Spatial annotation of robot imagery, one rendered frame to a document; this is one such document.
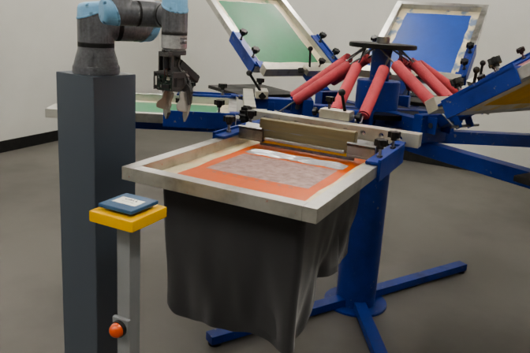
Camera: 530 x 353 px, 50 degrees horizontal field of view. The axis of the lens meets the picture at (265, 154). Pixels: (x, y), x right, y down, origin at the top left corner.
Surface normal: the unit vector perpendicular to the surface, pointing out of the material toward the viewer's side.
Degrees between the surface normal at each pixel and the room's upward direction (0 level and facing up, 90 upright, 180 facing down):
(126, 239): 90
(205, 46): 90
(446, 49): 32
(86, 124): 90
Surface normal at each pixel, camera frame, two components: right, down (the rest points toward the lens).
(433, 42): -0.19, -0.72
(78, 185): -0.54, 0.17
